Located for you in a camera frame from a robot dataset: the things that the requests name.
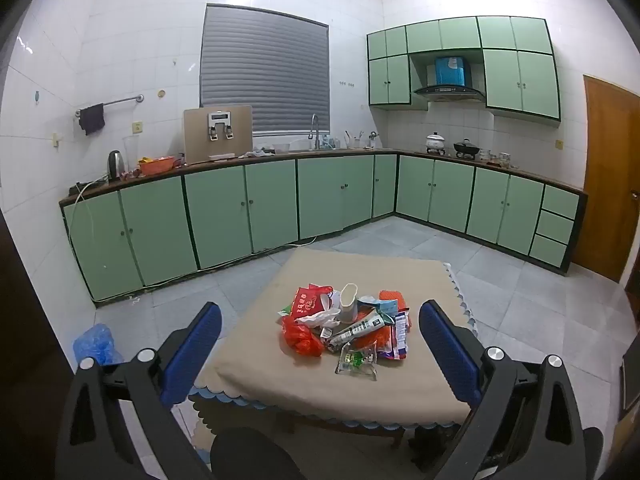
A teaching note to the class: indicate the grey window blind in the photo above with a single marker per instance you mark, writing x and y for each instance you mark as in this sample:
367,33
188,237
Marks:
265,70

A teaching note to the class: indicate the black range hood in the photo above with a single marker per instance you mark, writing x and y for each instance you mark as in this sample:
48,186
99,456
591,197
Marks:
450,91

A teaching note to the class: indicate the black wok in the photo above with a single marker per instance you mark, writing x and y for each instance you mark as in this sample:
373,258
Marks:
466,148

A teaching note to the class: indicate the green upper cabinets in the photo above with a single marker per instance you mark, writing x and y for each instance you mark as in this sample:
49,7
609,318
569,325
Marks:
520,80

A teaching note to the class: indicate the black lined trash bin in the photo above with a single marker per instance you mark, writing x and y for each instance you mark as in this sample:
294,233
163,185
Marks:
435,442

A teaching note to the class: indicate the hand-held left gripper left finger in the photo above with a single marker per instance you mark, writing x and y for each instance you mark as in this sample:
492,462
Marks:
192,350

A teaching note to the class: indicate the table with beige cloth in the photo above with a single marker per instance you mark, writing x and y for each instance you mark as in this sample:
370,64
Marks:
300,380

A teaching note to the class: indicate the metal faucet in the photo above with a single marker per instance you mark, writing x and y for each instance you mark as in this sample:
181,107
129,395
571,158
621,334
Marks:
315,130

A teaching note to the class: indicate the red paper packet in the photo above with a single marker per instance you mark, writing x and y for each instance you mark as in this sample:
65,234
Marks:
305,305

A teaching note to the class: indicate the wooden folding table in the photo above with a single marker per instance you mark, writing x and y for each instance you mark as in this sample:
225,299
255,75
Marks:
345,425

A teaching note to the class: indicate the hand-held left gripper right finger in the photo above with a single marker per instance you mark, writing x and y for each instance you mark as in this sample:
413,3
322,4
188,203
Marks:
445,350

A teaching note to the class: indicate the red plastic bag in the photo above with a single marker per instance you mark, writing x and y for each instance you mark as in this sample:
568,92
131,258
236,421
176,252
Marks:
300,337

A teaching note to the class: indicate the orange plastic basket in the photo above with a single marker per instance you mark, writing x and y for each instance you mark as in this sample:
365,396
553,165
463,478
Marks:
157,166

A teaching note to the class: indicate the green white sachet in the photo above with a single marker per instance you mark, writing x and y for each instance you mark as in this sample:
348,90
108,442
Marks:
285,309

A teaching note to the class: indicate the cardboard box with printed picture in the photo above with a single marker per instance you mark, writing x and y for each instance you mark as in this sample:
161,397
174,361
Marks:
197,135

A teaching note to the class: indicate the white cooking pot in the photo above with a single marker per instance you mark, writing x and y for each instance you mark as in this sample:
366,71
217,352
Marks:
435,142

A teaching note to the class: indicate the purple white snack wrapper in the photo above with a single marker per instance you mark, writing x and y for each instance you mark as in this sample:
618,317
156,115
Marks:
397,337

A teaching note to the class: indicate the steel electric kettle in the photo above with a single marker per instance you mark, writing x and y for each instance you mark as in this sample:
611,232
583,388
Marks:
116,166

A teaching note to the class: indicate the green lower cabinets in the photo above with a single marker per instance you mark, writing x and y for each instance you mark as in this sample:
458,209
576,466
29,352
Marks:
220,210

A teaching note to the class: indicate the dark hanging towel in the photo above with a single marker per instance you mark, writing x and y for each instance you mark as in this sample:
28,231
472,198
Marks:
92,120

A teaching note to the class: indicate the grey squeezed tube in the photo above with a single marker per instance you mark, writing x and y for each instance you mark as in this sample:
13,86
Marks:
357,330

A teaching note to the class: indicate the white plastic bag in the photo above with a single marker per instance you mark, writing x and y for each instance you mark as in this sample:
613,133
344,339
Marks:
320,316

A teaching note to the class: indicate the utensil holder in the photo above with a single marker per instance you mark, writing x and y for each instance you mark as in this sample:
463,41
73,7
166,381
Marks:
354,141

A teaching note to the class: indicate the group of jars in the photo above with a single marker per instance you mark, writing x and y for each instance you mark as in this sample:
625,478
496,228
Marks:
500,159

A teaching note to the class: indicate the metal towel bar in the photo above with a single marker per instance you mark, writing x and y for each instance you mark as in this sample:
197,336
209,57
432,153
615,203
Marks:
122,102

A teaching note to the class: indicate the black glass cabinet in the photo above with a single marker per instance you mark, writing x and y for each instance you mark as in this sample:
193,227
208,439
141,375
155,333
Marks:
631,375

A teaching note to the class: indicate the blue tissue packet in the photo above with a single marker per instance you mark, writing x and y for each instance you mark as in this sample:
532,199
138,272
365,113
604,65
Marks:
386,307

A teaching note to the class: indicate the white paper cup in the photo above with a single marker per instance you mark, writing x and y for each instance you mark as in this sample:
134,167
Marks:
348,305

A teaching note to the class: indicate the green cabinets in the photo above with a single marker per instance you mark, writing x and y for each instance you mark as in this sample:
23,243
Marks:
520,80
220,210

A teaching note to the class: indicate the clear plastic jug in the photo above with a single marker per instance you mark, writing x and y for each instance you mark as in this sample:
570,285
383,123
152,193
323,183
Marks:
131,152

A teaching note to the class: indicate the blue plastic bag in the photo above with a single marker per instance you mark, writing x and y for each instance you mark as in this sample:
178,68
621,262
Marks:
97,345

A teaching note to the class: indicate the wooden door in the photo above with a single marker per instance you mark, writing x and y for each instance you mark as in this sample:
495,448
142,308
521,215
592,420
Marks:
610,175

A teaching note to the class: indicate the clear packet with green print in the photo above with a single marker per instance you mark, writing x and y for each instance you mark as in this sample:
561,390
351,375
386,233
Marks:
355,362

